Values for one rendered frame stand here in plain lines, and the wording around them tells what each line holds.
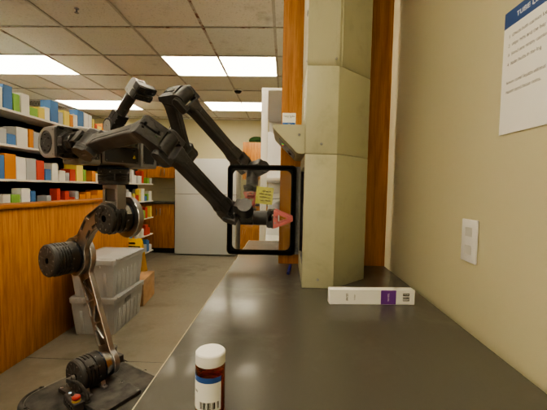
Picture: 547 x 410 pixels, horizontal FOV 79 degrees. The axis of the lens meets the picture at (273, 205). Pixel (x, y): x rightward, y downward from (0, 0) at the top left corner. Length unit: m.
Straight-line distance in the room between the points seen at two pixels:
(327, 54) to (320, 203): 0.51
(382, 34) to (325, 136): 0.69
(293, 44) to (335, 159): 0.67
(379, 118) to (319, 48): 0.51
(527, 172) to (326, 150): 0.58
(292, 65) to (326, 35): 0.38
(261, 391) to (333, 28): 1.10
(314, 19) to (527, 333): 1.07
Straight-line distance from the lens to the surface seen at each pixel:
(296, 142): 1.16
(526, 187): 0.86
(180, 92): 1.44
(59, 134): 1.52
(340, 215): 1.19
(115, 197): 1.67
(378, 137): 1.59
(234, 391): 0.65
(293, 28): 1.68
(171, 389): 0.67
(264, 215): 1.27
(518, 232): 0.88
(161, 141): 1.11
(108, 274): 3.15
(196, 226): 6.29
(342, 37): 1.28
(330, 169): 1.16
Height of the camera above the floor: 1.29
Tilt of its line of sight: 3 degrees down
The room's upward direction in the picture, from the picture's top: 1 degrees clockwise
